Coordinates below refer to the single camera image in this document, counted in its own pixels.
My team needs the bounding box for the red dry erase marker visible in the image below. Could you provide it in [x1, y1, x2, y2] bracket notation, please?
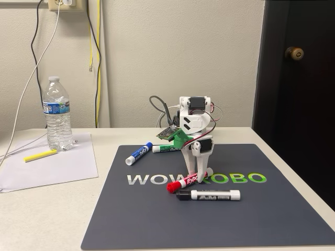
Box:
[166, 171, 209, 195]

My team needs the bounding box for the green dry erase marker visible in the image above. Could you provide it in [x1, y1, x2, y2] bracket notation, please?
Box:
[152, 144, 184, 154]

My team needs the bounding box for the black dry erase marker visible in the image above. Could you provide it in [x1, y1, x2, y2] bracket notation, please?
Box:
[175, 189, 241, 202]

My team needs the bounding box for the blue dry erase marker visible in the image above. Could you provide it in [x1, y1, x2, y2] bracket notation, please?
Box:
[125, 142, 154, 166]

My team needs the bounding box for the dark grey WOWROBO mat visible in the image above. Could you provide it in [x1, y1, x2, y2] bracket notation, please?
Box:
[80, 143, 335, 251]

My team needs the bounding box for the dark wooden door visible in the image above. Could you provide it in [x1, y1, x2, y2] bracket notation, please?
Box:
[252, 0, 335, 210]

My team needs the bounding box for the white paper sheet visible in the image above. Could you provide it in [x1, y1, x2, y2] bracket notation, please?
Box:
[0, 132, 99, 194]

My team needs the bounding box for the brass door knob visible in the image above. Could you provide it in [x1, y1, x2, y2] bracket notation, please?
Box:
[284, 46, 305, 61]

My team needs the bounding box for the clear plastic water bottle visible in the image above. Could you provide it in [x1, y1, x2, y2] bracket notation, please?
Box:
[42, 76, 74, 152]

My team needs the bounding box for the yellow highlighter pen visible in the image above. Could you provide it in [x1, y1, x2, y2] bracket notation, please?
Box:
[23, 149, 58, 163]

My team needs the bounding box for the camera board with green mount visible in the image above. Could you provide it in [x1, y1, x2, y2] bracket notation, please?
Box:
[156, 124, 195, 151]

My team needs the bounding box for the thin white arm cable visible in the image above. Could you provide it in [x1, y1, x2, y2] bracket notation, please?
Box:
[156, 104, 182, 128]

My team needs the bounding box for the grey camera cable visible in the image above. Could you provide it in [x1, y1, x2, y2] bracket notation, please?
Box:
[149, 95, 180, 129]

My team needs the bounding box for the thick yellow cable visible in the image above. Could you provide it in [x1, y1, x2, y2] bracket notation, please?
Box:
[94, 0, 103, 129]

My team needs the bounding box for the black cable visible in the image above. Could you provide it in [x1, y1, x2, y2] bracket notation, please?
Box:
[85, 12, 102, 129]
[30, 0, 46, 129]

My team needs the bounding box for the beige wall outlet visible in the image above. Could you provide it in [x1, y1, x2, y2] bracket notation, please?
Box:
[48, 0, 85, 13]

